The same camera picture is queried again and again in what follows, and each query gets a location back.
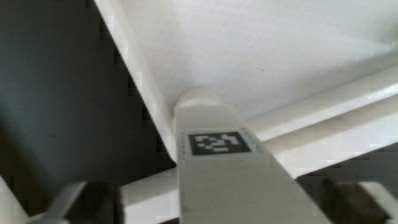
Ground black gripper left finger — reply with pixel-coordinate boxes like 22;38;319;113
28;181;122;224

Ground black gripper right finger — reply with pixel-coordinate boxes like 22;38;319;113
319;179;398;224

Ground white desk leg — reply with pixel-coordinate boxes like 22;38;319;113
174;88;330;224

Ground white square desk top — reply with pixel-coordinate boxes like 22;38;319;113
90;0;398;161

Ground white U-shaped obstacle fence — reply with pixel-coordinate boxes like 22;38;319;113
0;94;398;224

